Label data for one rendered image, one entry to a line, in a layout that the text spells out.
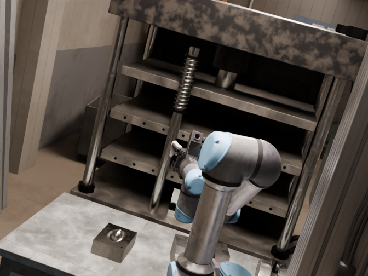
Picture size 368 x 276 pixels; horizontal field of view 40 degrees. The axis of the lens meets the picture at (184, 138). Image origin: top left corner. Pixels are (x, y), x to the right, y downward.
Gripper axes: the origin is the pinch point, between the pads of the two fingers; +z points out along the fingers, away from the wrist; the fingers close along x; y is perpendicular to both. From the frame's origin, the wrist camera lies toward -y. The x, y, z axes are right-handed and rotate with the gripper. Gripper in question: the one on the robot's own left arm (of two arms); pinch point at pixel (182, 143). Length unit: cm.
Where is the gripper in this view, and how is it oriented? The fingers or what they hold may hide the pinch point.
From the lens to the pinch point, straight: 198.6
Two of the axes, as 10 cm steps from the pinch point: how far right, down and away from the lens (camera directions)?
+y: -3.8, 8.9, 2.4
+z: -1.7, -3.2, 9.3
